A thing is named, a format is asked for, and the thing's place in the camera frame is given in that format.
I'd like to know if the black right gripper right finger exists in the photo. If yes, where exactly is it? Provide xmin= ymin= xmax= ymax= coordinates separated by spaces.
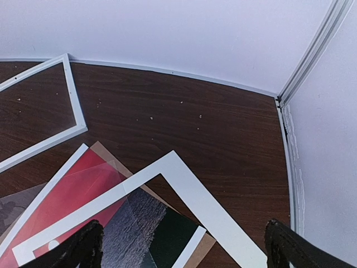
xmin=264 ymin=219 xmax=352 ymax=268

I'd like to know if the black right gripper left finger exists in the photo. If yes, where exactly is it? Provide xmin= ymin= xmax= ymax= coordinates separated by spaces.
xmin=22 ymin=220 xmax=104 ymax=268

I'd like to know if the clear acrylic sheet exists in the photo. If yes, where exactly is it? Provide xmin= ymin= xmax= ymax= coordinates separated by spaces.
xmin=1 ymin=152 xmax=171 ymax=241

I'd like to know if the white picture frame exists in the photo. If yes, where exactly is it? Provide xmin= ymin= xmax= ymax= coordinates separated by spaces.
xmin=1 ymin=53 xmax=88 ymax=172

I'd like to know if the red and dark photo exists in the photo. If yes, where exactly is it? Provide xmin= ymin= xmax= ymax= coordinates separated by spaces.
xmin=11 ymin=145 xmax=215 ymax=267

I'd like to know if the white mat board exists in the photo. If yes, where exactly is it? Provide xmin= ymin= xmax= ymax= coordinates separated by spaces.
xmin=13 ymin=151 xmax=267 ymax=267

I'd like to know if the brown backing board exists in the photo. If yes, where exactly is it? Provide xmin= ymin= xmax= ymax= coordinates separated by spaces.
xmin=90 ymin=141 xmax=216 ymax=268

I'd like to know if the aluminium corner post right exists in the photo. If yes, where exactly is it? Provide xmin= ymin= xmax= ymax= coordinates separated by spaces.
xmin=277 ymin=0 xmax=354 ymax=107

